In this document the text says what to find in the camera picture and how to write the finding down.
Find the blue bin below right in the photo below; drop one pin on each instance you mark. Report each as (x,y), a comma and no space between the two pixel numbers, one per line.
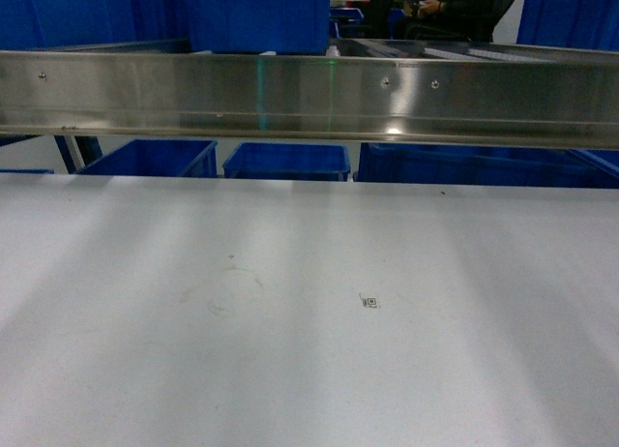
(481,166)

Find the white roller track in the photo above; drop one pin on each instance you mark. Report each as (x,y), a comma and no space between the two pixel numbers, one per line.
(480,55)

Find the stainless steel shelf rail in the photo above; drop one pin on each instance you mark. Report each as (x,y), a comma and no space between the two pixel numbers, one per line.
(419,100)

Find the large blue bin on shelf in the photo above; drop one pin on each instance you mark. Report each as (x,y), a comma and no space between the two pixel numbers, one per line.
(256,26)

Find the blue bin below left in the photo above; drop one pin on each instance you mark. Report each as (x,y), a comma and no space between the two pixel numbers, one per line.
(189,158)

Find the blue bin upper left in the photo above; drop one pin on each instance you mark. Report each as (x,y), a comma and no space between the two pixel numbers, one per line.
(31,24)

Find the blue bin below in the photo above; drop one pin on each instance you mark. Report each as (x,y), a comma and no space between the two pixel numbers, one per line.
(189,158)
(279,161)
(481,166)

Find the person in dark clothes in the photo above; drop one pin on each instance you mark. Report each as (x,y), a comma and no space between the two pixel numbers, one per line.
(434,20)

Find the small marker sticker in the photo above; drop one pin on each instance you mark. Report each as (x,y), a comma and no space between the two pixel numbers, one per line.
(369,302)

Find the blue bin below centre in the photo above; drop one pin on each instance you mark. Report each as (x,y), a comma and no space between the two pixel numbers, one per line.
(279,161)

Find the blue bin upper right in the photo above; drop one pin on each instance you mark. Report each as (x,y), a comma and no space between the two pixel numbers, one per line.
(581,24)

